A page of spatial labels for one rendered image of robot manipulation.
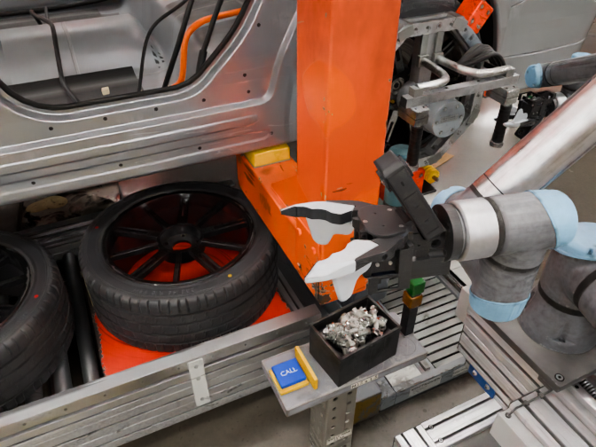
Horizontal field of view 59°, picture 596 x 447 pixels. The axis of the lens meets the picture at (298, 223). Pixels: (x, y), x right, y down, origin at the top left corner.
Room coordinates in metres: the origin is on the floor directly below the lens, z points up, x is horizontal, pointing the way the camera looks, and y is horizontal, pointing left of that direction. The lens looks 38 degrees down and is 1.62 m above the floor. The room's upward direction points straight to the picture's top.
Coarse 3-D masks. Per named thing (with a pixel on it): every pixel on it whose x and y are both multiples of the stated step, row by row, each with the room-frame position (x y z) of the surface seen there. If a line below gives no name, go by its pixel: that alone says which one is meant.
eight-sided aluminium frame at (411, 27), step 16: (416, 16) 1.70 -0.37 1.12; (432, 16) 1.71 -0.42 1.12; (448, 16) 1.70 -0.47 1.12; (400, 32) 1.60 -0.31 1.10; (416, 32) 1.63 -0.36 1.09; (432, 32) 1.66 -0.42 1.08; (464, 32) 1.71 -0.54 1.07; (464, 48) 1.78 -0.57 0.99; (480, 64) 1.76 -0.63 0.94; (464, 96) 1.80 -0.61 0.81; (480, 96) 1.77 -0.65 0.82; (464, 128) 1.75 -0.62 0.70; (432, 144) 1.75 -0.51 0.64; (448, 144) 1.73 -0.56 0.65; (432, 160) 1.70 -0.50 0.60
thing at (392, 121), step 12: (444, 36) 1.88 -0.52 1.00; (444, 48) 1.82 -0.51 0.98; (456, 48) 1.85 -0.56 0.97; (396, 60) 1.74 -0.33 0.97; (456, 60) 1.87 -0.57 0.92; (396, 72) 1.74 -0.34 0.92; (408, 72) 1.81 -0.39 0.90; (396, 96) 1.79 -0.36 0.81; (396, 108) 1.75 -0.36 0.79; (396, 120) 1.95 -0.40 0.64; (396, 132) 1.87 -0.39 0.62; (408, 132) 1.79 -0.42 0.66; (396, 144) 1.79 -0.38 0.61; (408, 144) 1.78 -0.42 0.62
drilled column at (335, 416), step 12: (336, 396) 0.85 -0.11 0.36; (348, 396) 0.86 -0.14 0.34; (312, 408) 0.91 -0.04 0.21; (324, 408) 0.84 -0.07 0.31; (336, 408) 0.85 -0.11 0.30; (348, 408) 0.86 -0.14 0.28; (312, 420) 0.90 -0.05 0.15; (324, 420) 0.84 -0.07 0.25; (336, 420) 0.85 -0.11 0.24; (348, 420) 0.87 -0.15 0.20; (312, 432) 0.90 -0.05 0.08; (324, 432) 0.84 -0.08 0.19; (336, 432) 0.85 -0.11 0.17; (348, 432) 0.87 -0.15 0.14; (312, 444) 0.90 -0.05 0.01; (324, 444) 0.84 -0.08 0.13; (336, 444) 0.85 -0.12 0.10; (348, 444) 0.87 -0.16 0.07
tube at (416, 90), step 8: (424, 40) 1.64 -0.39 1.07; (424, 48) 1.64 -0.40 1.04; (424, 56) 1.64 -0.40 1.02; (416, 64) 1.64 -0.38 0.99; (424, 64) 1.61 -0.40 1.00; (432, 64) 1.58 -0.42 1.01; (432, 72) 1.57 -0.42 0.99; (440, 72) 1.53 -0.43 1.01; (440, 80) 1.46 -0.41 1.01; (448, 80) 1.48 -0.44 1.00; (416, 88) 1.42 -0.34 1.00; (424, 88) 1.42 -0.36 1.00; (432, 88) 1.44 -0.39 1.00; (416, 96) 1.41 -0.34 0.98
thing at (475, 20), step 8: (464, 0) 1.79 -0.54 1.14; (472, 0) 1.76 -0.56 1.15; (480, 0) 1.74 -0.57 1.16; (464, 8) 1.77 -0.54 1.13; (472, 8) 1.74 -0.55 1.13; (480, 8) 1.73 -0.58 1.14; (488, 8) 1.75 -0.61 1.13; (464, 16) 1.74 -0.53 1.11; (472, 16) 1.72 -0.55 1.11; (480, 16) 1.74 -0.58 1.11; (488, 16) 1.75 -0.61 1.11; (472, 24) 1.72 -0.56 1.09; (480, 24) 1.74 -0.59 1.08
